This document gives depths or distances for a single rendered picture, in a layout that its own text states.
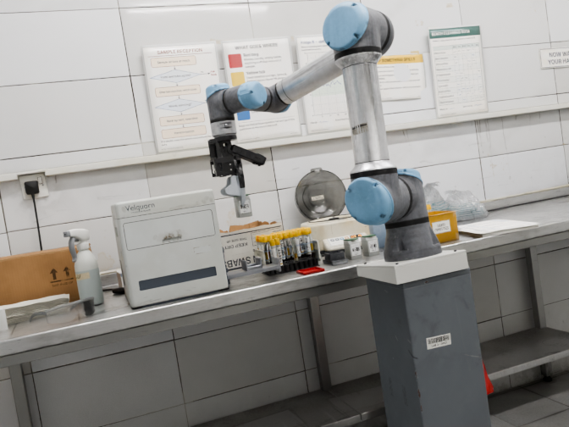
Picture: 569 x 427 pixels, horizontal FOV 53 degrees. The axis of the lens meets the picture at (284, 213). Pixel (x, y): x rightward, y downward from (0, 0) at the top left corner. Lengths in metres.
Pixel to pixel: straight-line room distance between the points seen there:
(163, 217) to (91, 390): 0.93
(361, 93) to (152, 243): 0.70
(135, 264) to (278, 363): 1.03
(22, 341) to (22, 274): 0.41
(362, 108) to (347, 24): 0.20
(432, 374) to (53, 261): 1.20
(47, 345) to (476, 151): 2.08
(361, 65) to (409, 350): 0.70
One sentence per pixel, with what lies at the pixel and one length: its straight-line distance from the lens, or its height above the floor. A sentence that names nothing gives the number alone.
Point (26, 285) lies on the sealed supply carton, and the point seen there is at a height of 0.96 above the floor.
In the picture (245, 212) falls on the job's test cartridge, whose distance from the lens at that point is 1.70.
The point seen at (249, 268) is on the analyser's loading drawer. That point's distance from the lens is 1.71.
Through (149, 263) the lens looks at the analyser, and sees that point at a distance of 1.63.
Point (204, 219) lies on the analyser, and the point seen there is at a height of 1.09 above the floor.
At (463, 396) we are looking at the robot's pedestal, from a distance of 1.58.
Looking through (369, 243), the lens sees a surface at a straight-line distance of 1.90.
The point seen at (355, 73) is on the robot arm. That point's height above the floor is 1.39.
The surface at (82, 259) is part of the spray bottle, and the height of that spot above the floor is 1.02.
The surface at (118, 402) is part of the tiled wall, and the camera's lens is 2.37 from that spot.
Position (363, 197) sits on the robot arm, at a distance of 1.36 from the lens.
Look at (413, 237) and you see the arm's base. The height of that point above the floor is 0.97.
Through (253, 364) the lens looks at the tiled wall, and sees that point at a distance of 2.43.
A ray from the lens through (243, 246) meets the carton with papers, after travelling 1.98.
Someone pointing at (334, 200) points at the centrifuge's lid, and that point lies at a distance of 2.40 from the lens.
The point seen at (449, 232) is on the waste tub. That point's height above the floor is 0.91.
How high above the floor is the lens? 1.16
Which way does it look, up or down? 3 degrees down
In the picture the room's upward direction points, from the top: 9 degrees counter-clockwise
